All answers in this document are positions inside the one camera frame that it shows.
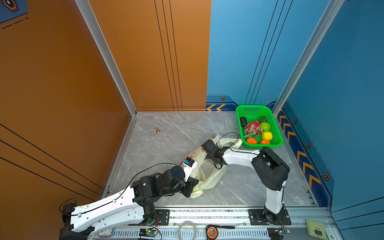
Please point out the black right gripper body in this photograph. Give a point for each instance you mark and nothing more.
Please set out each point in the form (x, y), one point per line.
(209, 156)

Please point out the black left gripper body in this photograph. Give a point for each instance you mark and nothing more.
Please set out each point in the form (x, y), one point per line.
(184, 187)

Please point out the orange mandarin fruit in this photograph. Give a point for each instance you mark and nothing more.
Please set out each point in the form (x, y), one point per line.
(251, 141)

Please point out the dark purple black fruit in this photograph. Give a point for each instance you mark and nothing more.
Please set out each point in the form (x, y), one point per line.
(244, 122)

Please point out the pink dragon fruit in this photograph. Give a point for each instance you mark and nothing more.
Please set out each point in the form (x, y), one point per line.
(252, 129)

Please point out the orange persimmon with stem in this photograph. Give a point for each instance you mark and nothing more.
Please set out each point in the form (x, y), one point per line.
(265, 142)

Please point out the green plastic mesh basket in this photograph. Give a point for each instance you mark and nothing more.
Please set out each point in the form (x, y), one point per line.
(252, 113)

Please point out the yellow lemon fruit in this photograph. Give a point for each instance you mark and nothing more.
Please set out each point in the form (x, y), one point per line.
(267, 135)

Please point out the green lime fruit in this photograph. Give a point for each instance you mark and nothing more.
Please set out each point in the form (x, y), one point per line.
(265, 126)

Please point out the green avocado fruit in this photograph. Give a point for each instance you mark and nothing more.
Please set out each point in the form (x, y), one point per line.
(262, 119)

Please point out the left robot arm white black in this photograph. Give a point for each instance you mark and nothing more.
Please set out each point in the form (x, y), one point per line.
(135, 205)

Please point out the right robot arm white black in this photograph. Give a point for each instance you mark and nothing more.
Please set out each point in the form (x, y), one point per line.
(272, 171)

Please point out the green circuit board left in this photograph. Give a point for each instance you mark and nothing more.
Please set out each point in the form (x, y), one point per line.
(148, 234)

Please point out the green circuit board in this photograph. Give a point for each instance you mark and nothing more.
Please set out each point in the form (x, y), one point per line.
(148, 234)
(278, 233)

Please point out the orange black tape measure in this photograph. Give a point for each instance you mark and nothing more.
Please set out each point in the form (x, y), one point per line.
(212, 231)

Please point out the small white alarm clock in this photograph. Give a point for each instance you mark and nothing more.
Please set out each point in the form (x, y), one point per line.
(105, 234)

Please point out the green circuit board right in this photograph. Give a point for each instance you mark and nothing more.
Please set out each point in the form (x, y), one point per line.
(278, 233)

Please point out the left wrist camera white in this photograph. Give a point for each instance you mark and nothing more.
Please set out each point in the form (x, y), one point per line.
(188, 165)

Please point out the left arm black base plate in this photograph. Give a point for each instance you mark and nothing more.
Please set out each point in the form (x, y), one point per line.
(162, 217)

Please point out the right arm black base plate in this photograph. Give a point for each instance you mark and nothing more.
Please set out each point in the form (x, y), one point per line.
(263, 217)

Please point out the light green switch box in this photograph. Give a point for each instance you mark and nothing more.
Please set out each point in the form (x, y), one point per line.
(316, 230)

